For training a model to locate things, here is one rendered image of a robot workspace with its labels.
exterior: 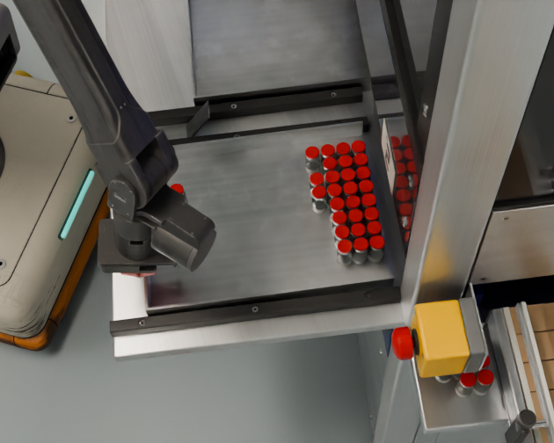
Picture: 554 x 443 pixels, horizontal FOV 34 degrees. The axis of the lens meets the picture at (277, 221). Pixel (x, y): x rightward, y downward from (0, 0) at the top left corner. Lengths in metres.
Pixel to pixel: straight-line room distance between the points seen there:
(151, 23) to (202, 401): 0.96
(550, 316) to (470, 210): 0.32
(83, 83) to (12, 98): 1.32
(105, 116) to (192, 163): 0.40
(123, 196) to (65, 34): 0.20
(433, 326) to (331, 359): 1.08
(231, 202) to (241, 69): 0.24
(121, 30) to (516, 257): 0.79
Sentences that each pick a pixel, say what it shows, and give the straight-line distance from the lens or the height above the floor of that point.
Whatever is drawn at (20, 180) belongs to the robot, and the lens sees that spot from 2.15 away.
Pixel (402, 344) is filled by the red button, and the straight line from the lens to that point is 1.08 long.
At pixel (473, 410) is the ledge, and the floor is 0.88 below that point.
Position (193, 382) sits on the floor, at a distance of 2.15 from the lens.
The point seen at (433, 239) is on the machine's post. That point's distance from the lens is 0.98.
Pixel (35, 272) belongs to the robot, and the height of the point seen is 0.27.
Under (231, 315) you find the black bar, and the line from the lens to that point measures 1.22.
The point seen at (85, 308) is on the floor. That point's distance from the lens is 2.27.
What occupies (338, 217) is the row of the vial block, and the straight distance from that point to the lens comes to 1.25.
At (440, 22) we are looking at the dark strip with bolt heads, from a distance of 0.82.
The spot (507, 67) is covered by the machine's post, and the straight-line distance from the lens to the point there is 0.74.
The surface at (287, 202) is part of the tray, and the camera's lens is 1.31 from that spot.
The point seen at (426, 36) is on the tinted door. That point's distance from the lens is 0.92.
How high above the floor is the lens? 2.03
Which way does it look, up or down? 62 degrees down
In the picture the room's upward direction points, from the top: 6 degrees counter-clockwise
